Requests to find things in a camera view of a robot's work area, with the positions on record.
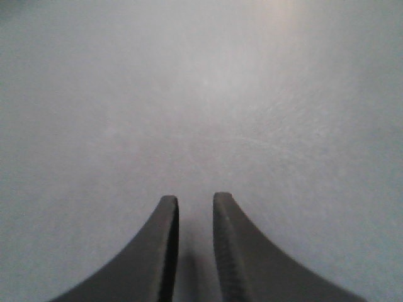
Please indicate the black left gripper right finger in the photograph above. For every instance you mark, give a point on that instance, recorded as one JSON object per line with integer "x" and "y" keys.
{"x": 252, "y": 268}

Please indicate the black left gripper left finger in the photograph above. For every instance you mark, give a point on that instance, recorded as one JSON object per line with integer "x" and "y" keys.
{"x": 145, "y": 269}

